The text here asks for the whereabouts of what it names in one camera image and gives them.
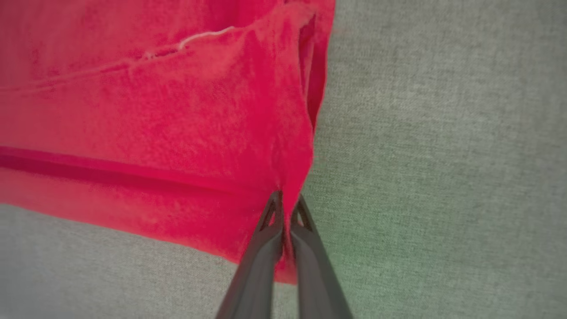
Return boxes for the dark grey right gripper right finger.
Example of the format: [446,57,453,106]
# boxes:
[289,194,354,319]

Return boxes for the red and white towel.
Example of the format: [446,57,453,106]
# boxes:
[0,0,337,285]

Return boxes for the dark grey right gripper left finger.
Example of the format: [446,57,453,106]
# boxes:
[216,190,285,319]

